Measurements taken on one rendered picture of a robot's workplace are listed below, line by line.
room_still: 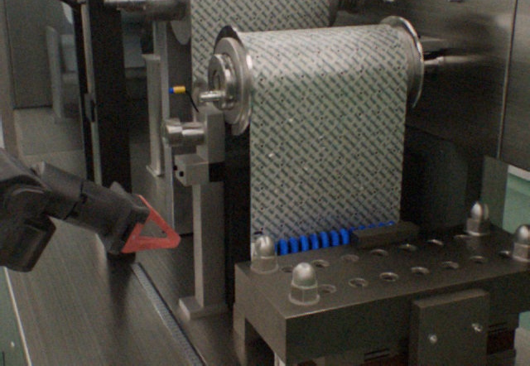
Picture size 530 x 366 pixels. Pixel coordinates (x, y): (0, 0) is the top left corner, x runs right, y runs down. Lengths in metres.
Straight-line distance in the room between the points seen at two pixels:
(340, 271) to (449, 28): 0.40
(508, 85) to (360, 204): 0.25
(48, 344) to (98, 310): 0.11
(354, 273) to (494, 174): 0.50
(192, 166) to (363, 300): 0.31
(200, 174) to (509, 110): 0.42
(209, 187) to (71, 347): 0.28
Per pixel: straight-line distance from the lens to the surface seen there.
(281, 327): 0.90
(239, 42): 1.01
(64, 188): 0.94
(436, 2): 1.20
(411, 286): 0.97
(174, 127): 1.06
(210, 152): 1.07
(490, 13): 1.10
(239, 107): 1.01
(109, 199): 0.96
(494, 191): 1.43
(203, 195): 1.10
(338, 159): 1.07
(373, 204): 1.13
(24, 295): 1.28
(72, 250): 1.42
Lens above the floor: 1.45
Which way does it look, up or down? 17 degrees down
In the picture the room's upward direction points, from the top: straight up
